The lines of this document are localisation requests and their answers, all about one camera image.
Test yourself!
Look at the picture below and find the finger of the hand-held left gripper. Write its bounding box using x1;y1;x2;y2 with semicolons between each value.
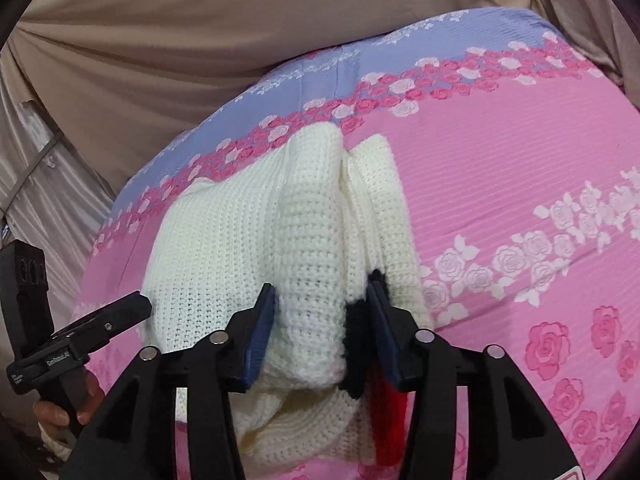
50;292;153;356

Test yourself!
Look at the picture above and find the pink floral bedsheet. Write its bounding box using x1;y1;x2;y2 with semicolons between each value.
70;7;640;480

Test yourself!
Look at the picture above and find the white red black knit sweater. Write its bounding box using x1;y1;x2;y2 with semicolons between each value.
140;122;437;468

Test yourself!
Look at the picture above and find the silver grey curtain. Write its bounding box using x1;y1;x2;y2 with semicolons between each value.
0;100;117;266

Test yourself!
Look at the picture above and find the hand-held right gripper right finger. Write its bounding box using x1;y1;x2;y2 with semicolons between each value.
367;270;566;480

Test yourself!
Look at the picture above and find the beige curtain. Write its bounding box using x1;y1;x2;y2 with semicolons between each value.
0;0;640;201

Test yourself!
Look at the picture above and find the dark strap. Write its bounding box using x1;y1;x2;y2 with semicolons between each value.
4;130;65;213

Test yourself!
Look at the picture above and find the person's left hand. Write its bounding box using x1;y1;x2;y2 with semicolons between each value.
32;370;107;432

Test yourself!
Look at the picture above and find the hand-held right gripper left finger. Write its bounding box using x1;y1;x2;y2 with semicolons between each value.
70;282;278;480

